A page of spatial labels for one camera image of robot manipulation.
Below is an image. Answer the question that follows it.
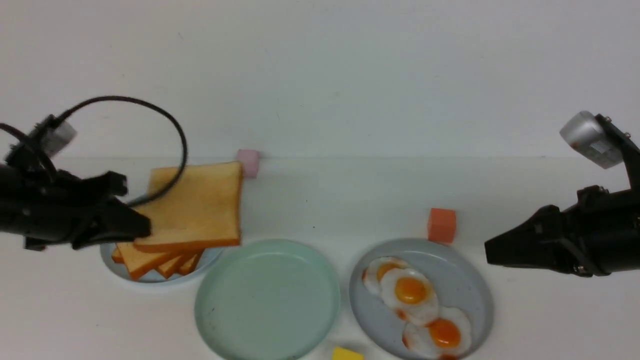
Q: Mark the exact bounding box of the light blue bread plate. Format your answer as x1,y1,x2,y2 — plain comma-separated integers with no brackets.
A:
99,244,224,288

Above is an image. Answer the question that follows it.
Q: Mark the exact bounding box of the toast slice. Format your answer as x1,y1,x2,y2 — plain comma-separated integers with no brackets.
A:
134,161,243,253
116,243,175,281
155,251,194,280
110,248,204,276

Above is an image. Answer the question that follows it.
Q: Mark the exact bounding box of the grey egg plate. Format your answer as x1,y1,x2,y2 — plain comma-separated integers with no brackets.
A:
348,238,494,360

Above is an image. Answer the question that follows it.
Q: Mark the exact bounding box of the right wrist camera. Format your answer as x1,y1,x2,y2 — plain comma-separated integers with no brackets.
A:
559,111,623,169

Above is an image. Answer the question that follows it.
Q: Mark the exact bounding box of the orange cube block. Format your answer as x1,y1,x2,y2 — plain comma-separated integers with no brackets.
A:
427,208,457,245

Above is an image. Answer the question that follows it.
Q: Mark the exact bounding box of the green centre plate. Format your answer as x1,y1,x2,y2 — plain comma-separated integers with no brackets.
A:
194,239,341,360

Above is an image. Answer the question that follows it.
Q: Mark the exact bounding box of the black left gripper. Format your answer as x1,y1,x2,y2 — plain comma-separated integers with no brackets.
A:
1,164,152,251

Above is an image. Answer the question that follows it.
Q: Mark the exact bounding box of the pink cube block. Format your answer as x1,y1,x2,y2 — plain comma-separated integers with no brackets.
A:
236,149,260,179

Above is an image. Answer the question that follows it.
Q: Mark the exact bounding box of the yellow cube block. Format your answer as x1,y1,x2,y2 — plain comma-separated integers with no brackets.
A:
331,346,365,360

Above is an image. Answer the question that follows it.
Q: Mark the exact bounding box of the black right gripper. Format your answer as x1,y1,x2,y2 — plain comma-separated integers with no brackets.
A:
484,186,640,278

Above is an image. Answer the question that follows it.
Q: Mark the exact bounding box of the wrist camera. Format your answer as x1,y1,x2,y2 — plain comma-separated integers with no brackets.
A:
29,114,78,158
559,111,623,169

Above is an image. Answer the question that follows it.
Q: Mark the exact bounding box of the fried egg front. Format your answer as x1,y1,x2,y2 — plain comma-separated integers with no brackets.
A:
402,307,473,360

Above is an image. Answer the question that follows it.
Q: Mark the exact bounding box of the black left camera cable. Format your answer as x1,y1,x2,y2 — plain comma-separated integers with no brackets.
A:
0,95,189,208

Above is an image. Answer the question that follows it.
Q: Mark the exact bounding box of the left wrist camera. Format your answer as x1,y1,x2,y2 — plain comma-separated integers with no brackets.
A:
29,114,78,158

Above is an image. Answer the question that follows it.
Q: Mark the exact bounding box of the fried egg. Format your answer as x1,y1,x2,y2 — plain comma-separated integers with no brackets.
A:
379,268,440,327
361,256,410,297
402,307,473,360

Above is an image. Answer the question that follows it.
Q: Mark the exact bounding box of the fried egg back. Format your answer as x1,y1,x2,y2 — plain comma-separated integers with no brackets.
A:
361,256,410,297

